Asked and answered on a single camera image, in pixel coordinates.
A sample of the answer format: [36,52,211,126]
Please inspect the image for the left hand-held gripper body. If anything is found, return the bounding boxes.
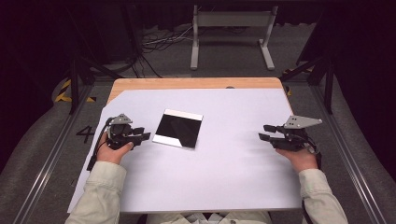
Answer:
[106,113,136,150]

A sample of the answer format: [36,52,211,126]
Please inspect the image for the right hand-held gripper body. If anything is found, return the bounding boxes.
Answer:
[270,115,323,153]

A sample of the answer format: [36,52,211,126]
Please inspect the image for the person's right hand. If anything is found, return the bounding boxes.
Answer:
[275,148,319,174]

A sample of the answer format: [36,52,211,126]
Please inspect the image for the person's left hand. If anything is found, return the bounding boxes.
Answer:
[96,132,135,165]

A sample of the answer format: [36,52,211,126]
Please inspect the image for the black tripod stand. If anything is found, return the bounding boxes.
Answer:
[279,50,336,116]
[68,46,123,115]

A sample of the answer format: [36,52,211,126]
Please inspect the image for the white table sheet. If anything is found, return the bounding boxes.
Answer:
[66,88,303,214]

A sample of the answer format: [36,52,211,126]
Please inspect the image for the yellow black floor tape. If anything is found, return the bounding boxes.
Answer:
[54,78,97,104]

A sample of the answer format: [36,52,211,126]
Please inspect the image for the person's beige jacket torso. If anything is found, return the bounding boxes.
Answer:
[145,210,274,224]

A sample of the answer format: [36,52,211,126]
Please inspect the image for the white metal stand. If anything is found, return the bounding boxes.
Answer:
[190,4,279,72]

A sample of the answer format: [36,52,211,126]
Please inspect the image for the left hand-held gripper cable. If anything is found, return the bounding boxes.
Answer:
[86,117,114,173]

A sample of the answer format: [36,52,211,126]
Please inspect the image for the aluminium floor rail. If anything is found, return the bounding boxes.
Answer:
[310,83,388,224]
[11,83,95,224]

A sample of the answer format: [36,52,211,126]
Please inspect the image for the black floor cable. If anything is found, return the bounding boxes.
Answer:
[130,51,163,79]

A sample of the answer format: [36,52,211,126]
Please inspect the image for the white floor cable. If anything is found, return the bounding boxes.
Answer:
[142,25,195,49]

